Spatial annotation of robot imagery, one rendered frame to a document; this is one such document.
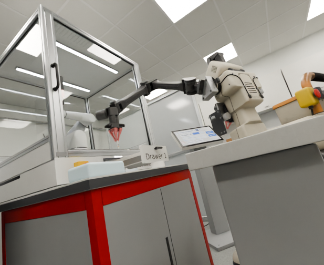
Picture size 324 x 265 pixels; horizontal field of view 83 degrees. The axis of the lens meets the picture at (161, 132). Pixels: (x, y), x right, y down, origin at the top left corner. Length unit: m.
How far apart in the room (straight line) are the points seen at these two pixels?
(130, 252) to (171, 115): 2.68
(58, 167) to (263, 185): 0.99
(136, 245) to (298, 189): 0.43
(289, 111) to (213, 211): 1.42
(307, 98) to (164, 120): 2.54
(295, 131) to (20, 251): 0.87
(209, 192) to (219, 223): 0.32
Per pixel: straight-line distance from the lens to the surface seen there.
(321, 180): 0.44
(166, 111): 3.18
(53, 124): 1.21
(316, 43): 5.15
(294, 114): 1.01
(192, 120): 2.93
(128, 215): 0.59
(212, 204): 2.14
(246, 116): 1.19
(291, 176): 0.43
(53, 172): 1.16
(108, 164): 0.58
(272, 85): 4.48
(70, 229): 0.60
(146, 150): 1.14
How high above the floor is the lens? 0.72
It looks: 13 degrees up
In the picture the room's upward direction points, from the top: 13 degrees counter-clockwise
